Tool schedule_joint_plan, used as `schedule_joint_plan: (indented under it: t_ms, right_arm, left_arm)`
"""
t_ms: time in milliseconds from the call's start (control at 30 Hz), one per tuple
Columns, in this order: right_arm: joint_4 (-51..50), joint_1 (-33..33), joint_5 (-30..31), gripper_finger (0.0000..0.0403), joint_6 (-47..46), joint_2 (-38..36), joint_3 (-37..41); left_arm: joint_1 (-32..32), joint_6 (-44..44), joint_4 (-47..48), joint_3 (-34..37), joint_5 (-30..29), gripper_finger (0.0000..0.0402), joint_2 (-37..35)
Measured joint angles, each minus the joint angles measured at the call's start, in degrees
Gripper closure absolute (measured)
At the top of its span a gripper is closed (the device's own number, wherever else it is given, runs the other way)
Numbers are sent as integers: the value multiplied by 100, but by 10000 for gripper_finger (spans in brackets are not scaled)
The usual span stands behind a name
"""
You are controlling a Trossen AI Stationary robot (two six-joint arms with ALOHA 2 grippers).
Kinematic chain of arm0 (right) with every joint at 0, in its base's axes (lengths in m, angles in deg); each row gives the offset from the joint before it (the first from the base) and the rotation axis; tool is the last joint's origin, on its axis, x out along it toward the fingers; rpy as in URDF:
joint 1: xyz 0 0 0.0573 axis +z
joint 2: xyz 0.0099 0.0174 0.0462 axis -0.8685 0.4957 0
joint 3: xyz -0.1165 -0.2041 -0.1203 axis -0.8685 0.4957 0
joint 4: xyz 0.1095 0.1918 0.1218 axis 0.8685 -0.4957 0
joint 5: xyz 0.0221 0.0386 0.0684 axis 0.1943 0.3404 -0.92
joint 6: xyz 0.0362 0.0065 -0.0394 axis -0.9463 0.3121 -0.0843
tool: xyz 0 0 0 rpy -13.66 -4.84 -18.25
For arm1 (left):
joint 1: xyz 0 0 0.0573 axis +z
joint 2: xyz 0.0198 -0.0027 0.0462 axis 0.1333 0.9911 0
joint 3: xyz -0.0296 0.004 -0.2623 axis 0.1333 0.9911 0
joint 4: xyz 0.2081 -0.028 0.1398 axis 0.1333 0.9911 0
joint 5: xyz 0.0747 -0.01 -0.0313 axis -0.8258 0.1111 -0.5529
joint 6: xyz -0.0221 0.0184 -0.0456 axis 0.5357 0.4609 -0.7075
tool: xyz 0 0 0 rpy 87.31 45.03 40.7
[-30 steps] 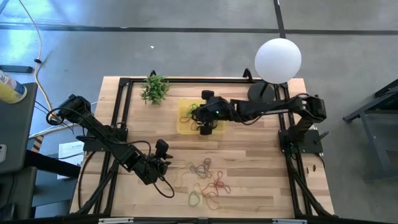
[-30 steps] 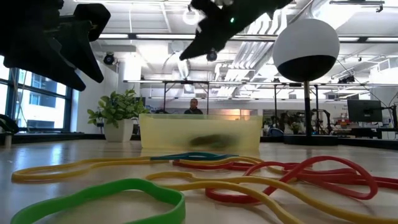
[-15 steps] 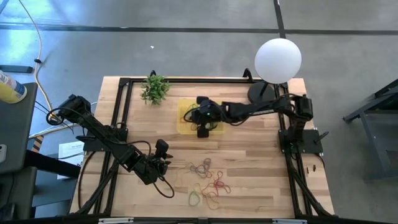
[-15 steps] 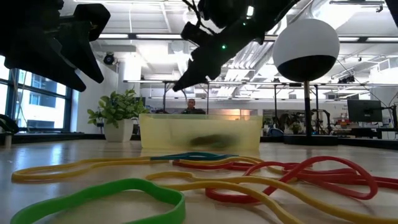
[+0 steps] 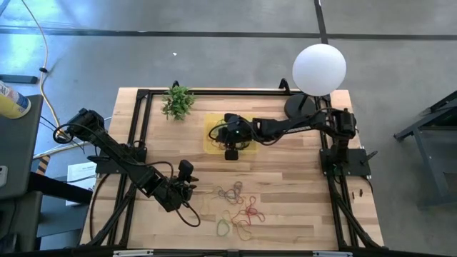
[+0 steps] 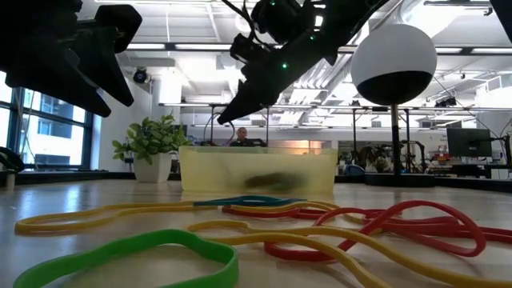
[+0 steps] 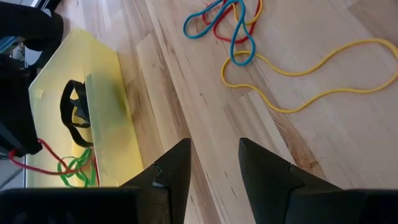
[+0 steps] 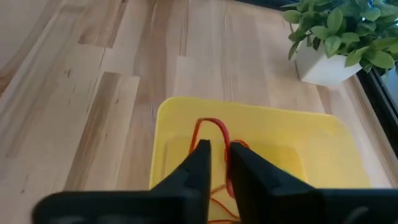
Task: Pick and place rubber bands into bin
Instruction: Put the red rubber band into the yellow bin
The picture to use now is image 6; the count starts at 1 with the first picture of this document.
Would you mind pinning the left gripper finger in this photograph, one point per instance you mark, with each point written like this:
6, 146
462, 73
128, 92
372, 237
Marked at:
60, 80
106, 64

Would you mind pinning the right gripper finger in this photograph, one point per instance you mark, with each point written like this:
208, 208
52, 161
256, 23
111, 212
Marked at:
244, 106

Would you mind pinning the teal rubber band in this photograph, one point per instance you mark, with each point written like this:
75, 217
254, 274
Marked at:
248, 201

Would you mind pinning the yellow rubber band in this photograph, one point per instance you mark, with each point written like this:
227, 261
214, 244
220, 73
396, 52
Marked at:
48, 230
272, 239
280, 208

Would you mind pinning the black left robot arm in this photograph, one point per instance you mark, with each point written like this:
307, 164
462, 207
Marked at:
24, 8

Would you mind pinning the translucent yellow plastic bin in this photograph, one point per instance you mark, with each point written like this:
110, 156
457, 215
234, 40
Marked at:
216, 168

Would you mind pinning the green rubber band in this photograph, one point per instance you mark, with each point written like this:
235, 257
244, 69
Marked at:
230, 268

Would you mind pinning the person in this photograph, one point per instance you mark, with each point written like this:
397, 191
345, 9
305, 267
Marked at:
241, 138

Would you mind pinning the black ceiling spotlight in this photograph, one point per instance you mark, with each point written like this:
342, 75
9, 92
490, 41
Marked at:
140, 76

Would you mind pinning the green plant in white pot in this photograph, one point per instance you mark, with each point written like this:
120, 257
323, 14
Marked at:
152, 140

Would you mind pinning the white globe lamp black stand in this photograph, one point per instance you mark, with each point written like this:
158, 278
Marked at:
392, 48

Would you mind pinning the background robot arms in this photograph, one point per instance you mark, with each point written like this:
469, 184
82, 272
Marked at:
376, 160

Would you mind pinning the black computer monitor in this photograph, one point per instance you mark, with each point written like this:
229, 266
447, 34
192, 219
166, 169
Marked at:
468, 142

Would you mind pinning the black background workstation frame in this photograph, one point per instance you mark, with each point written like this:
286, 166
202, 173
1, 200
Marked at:
212, 124

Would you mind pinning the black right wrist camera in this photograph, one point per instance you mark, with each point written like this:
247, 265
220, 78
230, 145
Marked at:
284, 18

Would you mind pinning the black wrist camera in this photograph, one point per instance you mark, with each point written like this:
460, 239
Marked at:
284, 18
120, 24

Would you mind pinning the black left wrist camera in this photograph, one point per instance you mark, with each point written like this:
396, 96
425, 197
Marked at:
120, 24

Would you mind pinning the dark window frame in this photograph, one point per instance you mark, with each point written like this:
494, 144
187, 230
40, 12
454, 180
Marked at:
89, 136

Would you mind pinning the small white post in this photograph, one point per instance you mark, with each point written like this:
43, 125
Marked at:
10, 182

